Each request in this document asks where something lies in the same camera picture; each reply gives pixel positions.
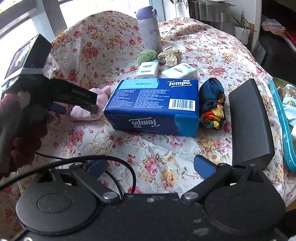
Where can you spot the blue surgical face mask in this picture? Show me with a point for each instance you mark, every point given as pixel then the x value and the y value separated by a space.
pixel 290 110

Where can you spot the teal rimmed metal tray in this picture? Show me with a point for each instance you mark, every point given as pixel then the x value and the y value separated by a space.
pixel 288 151

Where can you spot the small white tissue pack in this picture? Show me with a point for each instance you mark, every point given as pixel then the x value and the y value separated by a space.
pixel 148 70
pixel 181 71

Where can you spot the round grey side table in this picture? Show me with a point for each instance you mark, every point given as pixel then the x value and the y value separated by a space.
pixel 214 13

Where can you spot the purple white water bottle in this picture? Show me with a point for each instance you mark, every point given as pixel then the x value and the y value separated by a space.
pixel 149 28

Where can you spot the blue Tempo tissue package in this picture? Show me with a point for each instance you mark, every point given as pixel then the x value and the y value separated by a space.
pixel 155 105

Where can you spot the green fuzzy ball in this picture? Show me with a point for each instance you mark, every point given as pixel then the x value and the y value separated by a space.
pixel 146 56

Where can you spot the pink soft cloth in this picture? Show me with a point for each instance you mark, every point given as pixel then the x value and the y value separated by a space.
pixel 94 111

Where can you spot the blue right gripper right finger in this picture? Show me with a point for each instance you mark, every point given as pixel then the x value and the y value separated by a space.
pixel 204 167

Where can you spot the wrist camera display box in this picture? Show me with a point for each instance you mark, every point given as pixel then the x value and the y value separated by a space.
pixel 27 64

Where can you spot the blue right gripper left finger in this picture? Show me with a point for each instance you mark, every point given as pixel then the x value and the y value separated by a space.
pixel 97 168

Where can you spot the beige lace cloth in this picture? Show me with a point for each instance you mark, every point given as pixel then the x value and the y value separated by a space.
pixel 169 58

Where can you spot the white potted plant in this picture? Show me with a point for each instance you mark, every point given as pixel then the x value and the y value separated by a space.
pixel 243 28

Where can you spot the floral tablecloth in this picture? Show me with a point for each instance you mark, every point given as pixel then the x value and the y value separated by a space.
pixel 91 152

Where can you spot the black rectangular box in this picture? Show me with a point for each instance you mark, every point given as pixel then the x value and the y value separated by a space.
pixel 252 139

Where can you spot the navy colourful folded scarf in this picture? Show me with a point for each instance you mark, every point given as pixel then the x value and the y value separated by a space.
pixel 211 104

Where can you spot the black sofa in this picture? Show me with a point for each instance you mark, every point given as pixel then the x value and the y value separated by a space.
pixel 274 51

